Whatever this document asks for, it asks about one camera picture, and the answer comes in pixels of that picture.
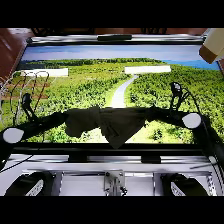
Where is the black cable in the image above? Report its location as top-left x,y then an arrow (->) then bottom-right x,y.
0,153 -> 35,174
181,90 -> 224,188

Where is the cardboard box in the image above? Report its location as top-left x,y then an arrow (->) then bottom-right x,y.
198,28 -> 224,65

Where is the dark grey garment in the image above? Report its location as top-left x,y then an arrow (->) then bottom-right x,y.
64,105 -> 148,150

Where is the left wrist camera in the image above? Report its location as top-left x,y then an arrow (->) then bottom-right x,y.
20,92 -> 38,122

